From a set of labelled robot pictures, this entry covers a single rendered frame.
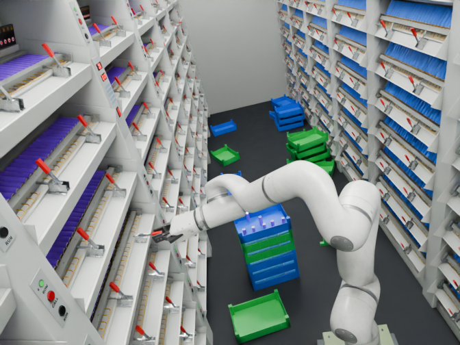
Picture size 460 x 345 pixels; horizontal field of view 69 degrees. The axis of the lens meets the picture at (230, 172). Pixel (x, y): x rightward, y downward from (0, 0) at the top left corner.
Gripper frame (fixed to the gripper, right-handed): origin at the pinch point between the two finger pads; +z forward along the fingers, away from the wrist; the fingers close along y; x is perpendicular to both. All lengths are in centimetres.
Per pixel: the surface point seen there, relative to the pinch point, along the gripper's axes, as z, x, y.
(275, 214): -35, -63, 67
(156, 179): 7.2, 0.4, 41.5
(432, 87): -117, -4, 37
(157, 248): 11.8, -16.2, 13.8
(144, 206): 6.8, 4.1, 15.6
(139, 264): 5.8, -0.4, -11.6
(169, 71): 2, 22, 156
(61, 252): 9.9, 25.2, -28.5
